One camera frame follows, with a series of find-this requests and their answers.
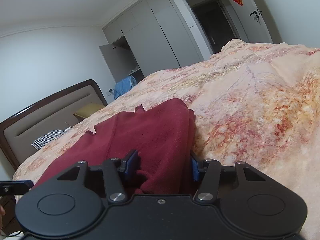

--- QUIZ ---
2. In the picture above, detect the dark red sweater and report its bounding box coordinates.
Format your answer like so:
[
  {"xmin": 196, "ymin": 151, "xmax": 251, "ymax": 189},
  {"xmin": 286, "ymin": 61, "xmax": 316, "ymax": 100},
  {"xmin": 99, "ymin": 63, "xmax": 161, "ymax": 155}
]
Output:
[{"xmin": 36, "ymin": 99, "xmax": 195, "ymax": 194}]

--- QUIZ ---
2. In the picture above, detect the person's left hand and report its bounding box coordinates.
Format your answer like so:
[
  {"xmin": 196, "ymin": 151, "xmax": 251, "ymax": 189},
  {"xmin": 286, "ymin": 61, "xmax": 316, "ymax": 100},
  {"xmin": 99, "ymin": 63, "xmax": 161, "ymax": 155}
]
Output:
[{"xmin": 0, "ymin": 206, "xmax": 5, "ymax": 216}]

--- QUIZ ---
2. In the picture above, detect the brown padded headboard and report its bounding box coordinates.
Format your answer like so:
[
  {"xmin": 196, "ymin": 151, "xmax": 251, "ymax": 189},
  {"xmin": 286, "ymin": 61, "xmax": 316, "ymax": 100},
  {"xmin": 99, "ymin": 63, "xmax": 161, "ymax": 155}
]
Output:
[{"xmin": 1, "ymin": 79, "xmax": 107, "ymax": 170}]

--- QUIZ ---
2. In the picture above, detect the black white checked pillow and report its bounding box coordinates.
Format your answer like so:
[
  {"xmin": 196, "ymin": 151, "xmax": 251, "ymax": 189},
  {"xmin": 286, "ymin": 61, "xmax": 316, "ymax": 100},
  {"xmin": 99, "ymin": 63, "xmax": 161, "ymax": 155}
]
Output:
[{"xmin": 31, "ymin": 129, "xmax": 65, "ymax": 150}]

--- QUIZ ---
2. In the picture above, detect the olive green pillow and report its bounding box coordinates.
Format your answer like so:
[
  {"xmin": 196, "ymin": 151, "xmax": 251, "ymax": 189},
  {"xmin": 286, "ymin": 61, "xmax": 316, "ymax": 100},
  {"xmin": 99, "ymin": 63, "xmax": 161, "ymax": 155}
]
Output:
[{"xmin": 73, "ymin": 103, "xmax": 105, "ymax": 119}]

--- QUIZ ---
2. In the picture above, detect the blue garment on chair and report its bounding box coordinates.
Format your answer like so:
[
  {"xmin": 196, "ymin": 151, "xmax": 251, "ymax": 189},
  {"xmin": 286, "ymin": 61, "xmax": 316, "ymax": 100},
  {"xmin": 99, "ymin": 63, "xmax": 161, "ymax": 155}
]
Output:
[{"xmin": 114, "ymin": 75, "xmax": 137, "ymax": 100}]

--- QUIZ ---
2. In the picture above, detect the floral peach bed quilt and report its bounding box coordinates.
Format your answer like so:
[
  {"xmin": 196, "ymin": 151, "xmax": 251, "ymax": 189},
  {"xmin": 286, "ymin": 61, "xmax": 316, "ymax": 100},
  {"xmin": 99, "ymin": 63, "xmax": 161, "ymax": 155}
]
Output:
[{"xmin": 13, "ymin": 39, "xmax": 319, "ymax": 239}]

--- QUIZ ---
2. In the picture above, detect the grey built-in wardrobe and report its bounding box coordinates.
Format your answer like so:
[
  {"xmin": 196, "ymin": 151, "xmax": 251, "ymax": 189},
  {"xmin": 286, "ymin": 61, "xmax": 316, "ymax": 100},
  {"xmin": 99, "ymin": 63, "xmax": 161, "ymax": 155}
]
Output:
[{"xmin": 100, "ymin": 0, "xmax": 203, "ymax": 82}]

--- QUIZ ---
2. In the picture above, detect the white room door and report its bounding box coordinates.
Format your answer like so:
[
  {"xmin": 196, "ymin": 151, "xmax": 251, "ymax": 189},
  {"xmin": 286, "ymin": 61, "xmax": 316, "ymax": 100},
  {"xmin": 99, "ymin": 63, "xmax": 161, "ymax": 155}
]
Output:
[{"xmin": 229, "ymin": 0, "xmax": 273, "ymax": 43}]

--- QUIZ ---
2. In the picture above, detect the white charger with cable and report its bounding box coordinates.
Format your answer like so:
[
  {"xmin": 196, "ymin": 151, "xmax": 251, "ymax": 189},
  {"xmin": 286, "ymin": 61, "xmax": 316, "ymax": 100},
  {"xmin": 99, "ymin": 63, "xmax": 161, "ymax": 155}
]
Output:
[{"xmin": 65, "ymin": 123, "xmax": 72, "ymax": 132}]

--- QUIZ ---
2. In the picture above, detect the white wall socket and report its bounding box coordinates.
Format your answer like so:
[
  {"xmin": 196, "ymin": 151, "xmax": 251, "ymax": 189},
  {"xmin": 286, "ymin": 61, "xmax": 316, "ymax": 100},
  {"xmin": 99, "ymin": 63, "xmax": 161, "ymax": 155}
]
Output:
[{"xmin": 107, "ymin": 89, "xmax": 114, "ymax": 96}]

